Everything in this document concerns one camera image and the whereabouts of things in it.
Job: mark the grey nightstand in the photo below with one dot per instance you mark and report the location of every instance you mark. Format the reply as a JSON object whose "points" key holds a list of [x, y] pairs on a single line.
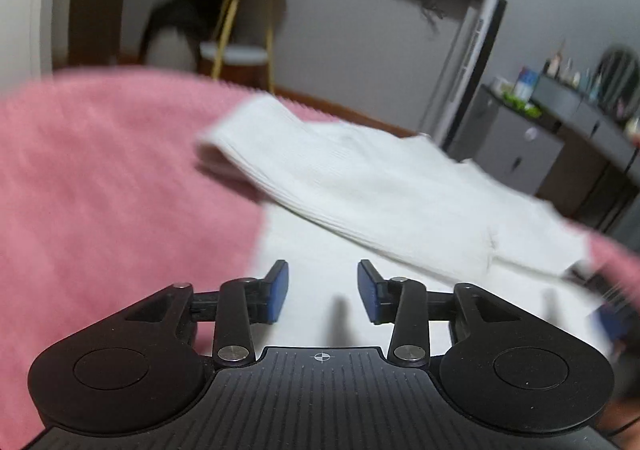
{"points": [[505, 149]]}

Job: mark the dark clothing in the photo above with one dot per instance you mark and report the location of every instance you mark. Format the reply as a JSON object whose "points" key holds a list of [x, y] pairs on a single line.
{"points": [[185, 9]]}

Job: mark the group of cosmetic bottles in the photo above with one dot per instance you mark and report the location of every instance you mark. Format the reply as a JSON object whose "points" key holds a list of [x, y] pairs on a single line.
{"points": [[567, 69]]}

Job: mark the white knit sweater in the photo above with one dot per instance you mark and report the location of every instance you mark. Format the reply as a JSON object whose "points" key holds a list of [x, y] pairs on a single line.
{"points": [[400, 190]]}

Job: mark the pink ribbed blanket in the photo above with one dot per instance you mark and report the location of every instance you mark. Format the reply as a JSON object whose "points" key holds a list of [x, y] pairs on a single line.
{"points": [[100, 190]]}

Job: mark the grey dressing table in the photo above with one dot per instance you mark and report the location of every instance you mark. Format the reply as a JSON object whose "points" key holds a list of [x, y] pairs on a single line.
{"points": [[590, 129]]}

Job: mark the blue and white box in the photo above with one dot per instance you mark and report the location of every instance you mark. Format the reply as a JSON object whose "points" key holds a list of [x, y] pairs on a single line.
{"points": [[526, 83]]}

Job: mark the round black mirror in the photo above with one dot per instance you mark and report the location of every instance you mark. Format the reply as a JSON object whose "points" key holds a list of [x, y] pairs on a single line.
{"points": [[620, 79]]}

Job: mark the green leafy item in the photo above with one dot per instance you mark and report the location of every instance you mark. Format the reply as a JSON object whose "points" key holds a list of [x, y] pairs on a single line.
{"points": [[522, 105]]}

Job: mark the white tower fan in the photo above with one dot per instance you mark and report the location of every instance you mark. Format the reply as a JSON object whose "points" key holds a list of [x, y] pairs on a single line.
{"points": [[470, 69]]}

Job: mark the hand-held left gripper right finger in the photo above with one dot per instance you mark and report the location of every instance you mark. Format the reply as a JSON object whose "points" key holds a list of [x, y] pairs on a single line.
{"points": [[368, 291]]}

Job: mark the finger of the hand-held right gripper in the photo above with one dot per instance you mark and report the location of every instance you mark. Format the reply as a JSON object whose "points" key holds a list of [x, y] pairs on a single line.
{"points": [[611, 326]]}

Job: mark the white jar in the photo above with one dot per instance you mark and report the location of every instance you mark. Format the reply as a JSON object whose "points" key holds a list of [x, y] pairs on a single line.
{"points": [[501, 84]]}

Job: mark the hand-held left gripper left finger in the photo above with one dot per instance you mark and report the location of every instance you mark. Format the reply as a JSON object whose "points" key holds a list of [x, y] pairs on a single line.
{"points": [[278, 291]]}

